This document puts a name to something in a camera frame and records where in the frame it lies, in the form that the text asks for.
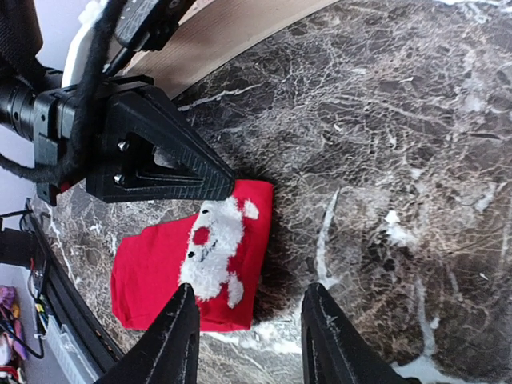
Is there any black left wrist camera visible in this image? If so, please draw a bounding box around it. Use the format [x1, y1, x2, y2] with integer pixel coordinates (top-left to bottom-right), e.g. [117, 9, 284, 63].
[104, 0, 194, 77]

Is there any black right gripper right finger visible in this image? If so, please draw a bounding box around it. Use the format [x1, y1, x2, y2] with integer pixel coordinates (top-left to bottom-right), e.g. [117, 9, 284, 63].
[301, 282, 407, 384]

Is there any black front table rail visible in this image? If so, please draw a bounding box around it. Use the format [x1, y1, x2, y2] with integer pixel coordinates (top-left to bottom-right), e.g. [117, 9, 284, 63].
[1, 204, 122, 378]

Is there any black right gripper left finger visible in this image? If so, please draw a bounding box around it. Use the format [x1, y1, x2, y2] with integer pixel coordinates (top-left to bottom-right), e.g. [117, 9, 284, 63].
[97, 283, 200, 384]

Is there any black left camera cable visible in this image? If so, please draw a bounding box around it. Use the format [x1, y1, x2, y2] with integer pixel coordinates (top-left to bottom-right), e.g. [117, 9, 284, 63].
[0, 0, 129, 183]

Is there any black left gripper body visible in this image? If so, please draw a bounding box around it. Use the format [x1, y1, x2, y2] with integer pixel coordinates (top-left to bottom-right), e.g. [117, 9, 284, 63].
[32, 75, 154, 204]

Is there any white slotted cable duct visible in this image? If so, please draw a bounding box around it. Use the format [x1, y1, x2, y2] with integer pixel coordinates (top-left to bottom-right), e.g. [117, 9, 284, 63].
[46, 317, 98, 384]

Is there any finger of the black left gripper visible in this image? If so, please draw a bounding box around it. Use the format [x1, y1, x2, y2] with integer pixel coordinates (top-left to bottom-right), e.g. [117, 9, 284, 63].
[86, 86, 235, 203]

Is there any plain red sock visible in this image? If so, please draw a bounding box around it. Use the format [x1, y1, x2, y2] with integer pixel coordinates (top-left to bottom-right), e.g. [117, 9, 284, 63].
[110, 180, 274, 333]

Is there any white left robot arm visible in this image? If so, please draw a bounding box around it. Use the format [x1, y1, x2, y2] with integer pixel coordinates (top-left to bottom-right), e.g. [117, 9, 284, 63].
[1, 1, 235, 205]

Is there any wooden compartment tray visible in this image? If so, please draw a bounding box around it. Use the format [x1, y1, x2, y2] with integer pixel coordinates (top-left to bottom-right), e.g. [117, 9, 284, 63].
[125, 0, 333, 98]

